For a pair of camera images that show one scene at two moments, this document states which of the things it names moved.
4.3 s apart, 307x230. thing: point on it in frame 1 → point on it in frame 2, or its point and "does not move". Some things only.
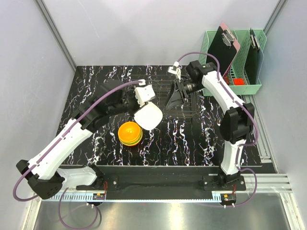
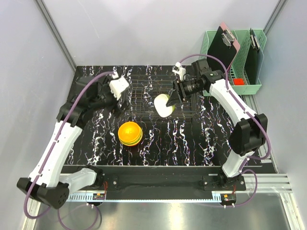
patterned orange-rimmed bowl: x=132 y=143 does not move
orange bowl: x=129 y=131 does not move
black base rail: x=162 y=183 does not move
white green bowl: x=149 y=116 → x=160 y=101
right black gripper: x=176 y=97 does not move
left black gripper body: x=130 y=103 → x=111 y=102
